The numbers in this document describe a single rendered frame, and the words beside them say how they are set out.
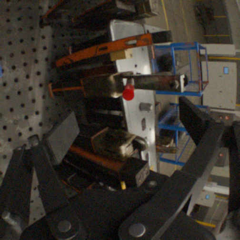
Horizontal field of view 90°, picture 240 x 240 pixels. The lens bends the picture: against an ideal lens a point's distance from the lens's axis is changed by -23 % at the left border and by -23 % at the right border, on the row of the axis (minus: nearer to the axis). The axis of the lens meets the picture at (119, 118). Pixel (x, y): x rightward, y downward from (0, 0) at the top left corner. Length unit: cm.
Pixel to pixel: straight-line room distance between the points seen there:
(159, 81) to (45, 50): 49
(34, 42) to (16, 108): 27
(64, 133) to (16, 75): 48
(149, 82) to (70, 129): 23
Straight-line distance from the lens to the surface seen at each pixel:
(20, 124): 63
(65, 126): 17
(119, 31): 52
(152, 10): 66
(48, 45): 69
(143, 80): 37
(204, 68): 837
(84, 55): 49
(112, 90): 39
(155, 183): 47
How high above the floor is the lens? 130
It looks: 38 degrees down
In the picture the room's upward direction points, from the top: 98 degrees clockwise
